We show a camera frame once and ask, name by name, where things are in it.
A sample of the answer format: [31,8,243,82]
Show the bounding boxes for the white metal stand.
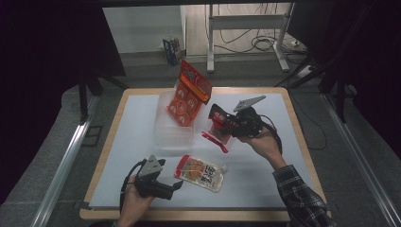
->
[205,3,296,75]

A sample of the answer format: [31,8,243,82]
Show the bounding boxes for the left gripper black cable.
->
[118,159,148,213]

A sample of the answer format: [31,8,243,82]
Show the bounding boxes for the dark curtain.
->
[0,0,128,206]
[287,0,401,159]

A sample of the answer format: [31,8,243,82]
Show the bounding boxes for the large red snack bag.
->
[166,59,214,128]

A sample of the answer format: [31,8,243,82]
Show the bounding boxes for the black stand legs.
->
[77,71,130,126]
[273,53,357,125]

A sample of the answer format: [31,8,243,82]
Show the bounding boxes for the white table mat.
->
[89,93,305,210]

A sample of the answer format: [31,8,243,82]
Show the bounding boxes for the person's right hand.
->
[245,126,288,171]

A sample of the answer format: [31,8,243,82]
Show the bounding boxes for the aluminium rail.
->
[30,94,102,227]
[321,93,401,227]

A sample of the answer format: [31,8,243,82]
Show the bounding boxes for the clear plastic container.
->
[153,90,197,149]

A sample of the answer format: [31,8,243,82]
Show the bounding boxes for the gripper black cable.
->
[118,159,148,213]
[259,113,284,156]

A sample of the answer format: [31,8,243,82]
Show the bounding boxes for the clear spout pouch red edge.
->
[173,153,229,194]

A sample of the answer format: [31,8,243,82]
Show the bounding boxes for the thin black floor cable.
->
[290,94,329,151]

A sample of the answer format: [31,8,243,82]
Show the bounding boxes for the person's left hand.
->
[117,174,156,227]

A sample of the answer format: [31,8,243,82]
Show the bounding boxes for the white power strip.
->
[296,64,315,79]

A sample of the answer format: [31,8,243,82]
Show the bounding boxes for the small red and black packet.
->
[200,103,238,155]

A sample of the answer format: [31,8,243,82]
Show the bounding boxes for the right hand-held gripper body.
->
[232,95,267,138]

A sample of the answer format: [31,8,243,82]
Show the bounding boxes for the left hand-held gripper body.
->
[134,154,166,199]

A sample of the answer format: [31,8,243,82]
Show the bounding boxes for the black floor cables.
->
[217,3,305,55]

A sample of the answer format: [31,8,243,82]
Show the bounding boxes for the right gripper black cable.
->
[259,113,284,156]

